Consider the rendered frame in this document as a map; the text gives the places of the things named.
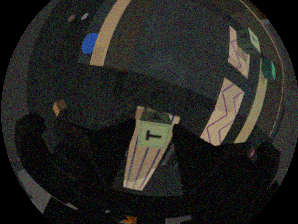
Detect light green labelled cube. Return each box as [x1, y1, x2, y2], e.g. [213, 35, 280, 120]
[137, 111, 173, 149]

